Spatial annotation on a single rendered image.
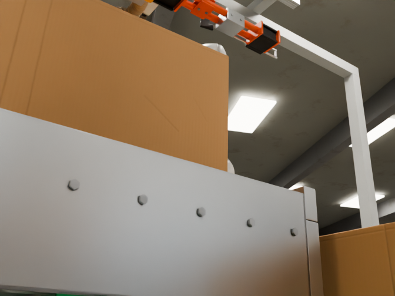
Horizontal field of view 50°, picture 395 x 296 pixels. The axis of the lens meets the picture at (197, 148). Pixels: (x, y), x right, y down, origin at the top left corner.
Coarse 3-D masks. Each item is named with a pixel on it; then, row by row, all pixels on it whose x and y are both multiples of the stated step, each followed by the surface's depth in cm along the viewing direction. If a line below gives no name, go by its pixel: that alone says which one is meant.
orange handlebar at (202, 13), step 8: (200, 0) 123; (208, 0) 124; (192, 8) 126; (200, 8) 125; (208, 8) 125; (216, 8) 126; (224, 8) 127; (200, 16) 128; (208, 16) 129; (216, 16) 130; (248, 24) 132; (240, 32) 135; (248, 32) 137; (256, 32) 134
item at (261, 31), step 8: (256, 24) 136; (264, 24) 135; (264, 32) 135; (272, 32) 138; (248, 40) 137; (256, 40) 136; (264, 40) 136; (272, 40) 135; (256, 48) 140; (264, 48) 139
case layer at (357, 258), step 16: (384, 224) 67; (320, 240) 77; (336, 240) 74; (352, 240) 71; (368, 240) 69; (384, 240) 66; (320, 256) 76; (336, 256) 73; (352, 256) 71; (368, 256) 68; (384, 256) 66; (336, 272) 72; (352, 272) 70; (368, 272) 67; (384, 272) 65; (336, 288) 72; (352, 288) 69; (368, 288) 67; (384, 288) 64
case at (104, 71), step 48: (0, 0) 69; (48, 0) 74; (96, 0) 80; (0, 48) 67; (48, 48) 71; (96, 48) 76; (144, 48) 82; (192, 48) 90; (0, 96) 64; (48, 96) 68; (96, 96) 73; (144, 96) 79; (192, 96) 85; (144, 144) 75; (192, 144) 81
